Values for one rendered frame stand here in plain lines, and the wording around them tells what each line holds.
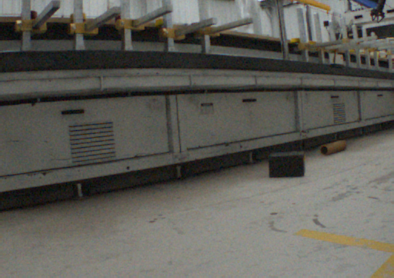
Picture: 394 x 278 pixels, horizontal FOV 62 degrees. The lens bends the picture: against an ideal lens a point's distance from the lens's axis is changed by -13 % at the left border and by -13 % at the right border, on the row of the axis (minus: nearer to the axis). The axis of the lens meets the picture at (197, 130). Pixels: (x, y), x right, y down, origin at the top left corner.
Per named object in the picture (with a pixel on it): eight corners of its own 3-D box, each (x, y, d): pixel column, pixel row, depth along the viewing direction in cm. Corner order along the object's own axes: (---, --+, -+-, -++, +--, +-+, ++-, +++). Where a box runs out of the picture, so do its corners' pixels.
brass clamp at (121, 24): (145, 28, 173) (144, 19, 172) (120, 28, 164) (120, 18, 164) (138, 31, 177) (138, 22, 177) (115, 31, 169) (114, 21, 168)
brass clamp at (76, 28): (98, 33, 157) (98, 22, 157) (71, 32, 148) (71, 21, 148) (93, 36, 162) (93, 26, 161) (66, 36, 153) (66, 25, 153)
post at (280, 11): (290, 60, 248) (282, -1, 246) (286, 59, 245) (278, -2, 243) (285, 61, 252) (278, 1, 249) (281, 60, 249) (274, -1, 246)
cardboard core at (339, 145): (345, 140, 276) (328, 145, 257) (346, 149, 276) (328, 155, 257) (338, 140, 282) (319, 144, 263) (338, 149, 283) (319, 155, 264)
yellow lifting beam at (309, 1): (331, 14, 800) (329, 1, 798) (291, 1, 691) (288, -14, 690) (328, 15, 807) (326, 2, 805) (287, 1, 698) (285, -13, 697)
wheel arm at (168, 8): (174, 13, 149) (173, 4, 148) (167, 12, 147) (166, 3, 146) (124, 35, 182) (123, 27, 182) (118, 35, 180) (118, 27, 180)
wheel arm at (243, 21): (253, 25, 180) (252, 17, 180) (248, 24, 178) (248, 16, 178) (198, 39, 214) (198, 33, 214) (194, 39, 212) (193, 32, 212)
